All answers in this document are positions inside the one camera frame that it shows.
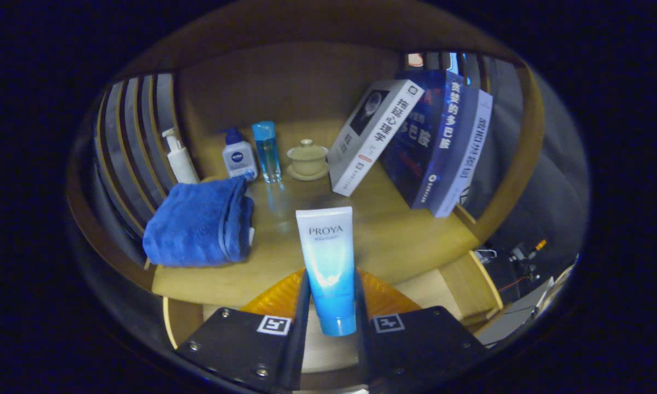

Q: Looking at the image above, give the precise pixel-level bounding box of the dark blue book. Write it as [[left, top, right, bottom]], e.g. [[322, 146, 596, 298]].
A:
[[380, 69, 466, 210]]

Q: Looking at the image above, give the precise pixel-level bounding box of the wooden cabinet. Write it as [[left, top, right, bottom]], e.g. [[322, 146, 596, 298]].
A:
[[66, 0, 548, 296]]

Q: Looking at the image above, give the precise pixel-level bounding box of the pale grey book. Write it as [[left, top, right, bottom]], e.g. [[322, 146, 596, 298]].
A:
[[428, 88, 493, 218]]

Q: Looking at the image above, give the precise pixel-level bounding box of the wooden countertop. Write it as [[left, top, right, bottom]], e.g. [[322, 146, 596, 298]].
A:
[[152, 118, 479, 307]]

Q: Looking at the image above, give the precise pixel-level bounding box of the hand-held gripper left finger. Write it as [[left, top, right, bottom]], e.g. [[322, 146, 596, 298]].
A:
[[175, 269, 311, 392]]

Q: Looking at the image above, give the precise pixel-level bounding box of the black device with orange tip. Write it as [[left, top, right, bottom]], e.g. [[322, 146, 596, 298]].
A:
[[506, 239, 548, 270]]

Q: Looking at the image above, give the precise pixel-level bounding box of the clear blue bottle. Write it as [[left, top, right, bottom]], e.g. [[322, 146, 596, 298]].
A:
[[252, 121, 282, 183]]

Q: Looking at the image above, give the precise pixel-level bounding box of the white book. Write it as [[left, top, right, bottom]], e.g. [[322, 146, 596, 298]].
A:
[[327, 79, 425, 197]]

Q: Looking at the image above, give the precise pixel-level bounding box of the white pump bottle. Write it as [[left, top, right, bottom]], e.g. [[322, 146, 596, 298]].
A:
[[162, 128, 200, 184]]

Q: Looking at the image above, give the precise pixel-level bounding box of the blue folded towel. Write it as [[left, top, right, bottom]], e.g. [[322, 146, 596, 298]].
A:
[[143, 176, 255, 268]]

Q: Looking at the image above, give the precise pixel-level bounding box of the white bottle with blue cap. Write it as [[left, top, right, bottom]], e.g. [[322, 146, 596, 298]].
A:
[[222, 127, 258, 181]]

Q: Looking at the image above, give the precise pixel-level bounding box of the beige lidded teacup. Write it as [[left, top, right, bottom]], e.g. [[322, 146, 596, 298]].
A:
[[286, 139, 329, 181]]

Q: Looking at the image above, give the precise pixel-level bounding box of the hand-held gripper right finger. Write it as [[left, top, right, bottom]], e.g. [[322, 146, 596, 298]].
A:
[[354, 269, 487, 392]]

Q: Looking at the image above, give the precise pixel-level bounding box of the blue and white tube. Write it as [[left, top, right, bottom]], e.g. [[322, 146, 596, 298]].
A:
[[295, 206, 357, 337]]

